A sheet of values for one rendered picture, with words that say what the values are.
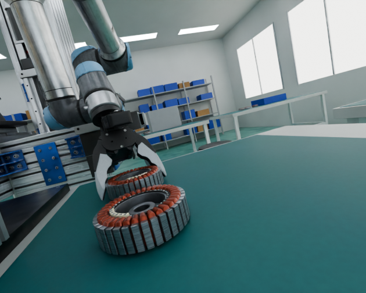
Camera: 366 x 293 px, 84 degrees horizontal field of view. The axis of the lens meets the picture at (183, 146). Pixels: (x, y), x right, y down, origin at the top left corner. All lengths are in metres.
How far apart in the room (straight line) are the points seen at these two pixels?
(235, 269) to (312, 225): 0.09
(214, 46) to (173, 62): 1.64
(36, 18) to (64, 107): 0.23
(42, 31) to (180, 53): 7.11
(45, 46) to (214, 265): 0.65
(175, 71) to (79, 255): 7.30
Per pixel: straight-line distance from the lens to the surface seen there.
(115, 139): 0.47
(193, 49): 7.90
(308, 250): 0.20
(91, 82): 0.56
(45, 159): 1.06
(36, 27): 0.72
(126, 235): 0.22
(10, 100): 7.75
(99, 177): 0.43
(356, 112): 1.15
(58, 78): 0.69
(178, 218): 0.23
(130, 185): 0.38
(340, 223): 0.24
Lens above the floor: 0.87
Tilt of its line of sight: 8 degrees down
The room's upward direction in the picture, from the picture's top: 13 degrees counter-clockwise
